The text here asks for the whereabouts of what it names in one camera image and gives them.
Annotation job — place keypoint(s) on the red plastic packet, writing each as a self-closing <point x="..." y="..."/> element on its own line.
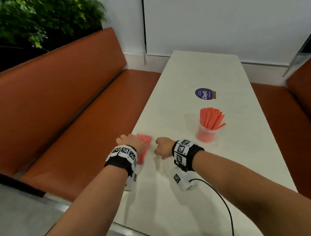
<point x="145" y="145"/>

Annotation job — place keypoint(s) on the clear acrylic partition panel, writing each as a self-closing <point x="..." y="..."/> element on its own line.
<point x="297" y="57"/>

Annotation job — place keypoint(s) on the person's right forearm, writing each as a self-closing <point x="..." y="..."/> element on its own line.
<point x="250" y="194"/>

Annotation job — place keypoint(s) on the black right wrist camera band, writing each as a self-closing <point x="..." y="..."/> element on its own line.
<point x="184" y="158"/>

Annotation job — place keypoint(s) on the round purple table sticker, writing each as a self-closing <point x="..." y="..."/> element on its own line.
<point x="205" y="93"/>

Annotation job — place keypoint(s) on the person's right hand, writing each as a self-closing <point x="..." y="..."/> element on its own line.
<point x="165" y="147"/>

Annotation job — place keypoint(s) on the black left wrist camera band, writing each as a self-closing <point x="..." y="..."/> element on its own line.
<point x="124" y="160"/>

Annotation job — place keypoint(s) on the black wrist camera band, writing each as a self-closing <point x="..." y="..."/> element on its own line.
<point x="124" y="160"/>
<point x="184" y="158"/>

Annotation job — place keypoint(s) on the green plant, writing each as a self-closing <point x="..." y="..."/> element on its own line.
<point x="41" y="19"/>

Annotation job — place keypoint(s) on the orange bench seat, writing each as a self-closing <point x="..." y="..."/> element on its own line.
<point x="65" y="109"/>
<point x="289" y="116"/>

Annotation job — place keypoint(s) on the person's left hand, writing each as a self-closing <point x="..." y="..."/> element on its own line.
<point x="128" y="142"/>

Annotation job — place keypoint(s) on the person's left forearm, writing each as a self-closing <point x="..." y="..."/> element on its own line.
<point x="90" y="201"/>

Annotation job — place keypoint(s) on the clear plastic cup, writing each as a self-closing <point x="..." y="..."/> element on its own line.
<point x="206" y="135"/>

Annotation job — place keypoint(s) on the bundle of red straws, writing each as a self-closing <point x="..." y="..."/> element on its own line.
<point x="211" y="119"/>

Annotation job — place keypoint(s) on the white table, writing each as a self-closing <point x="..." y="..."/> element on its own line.
<point x="201" y="145"/>

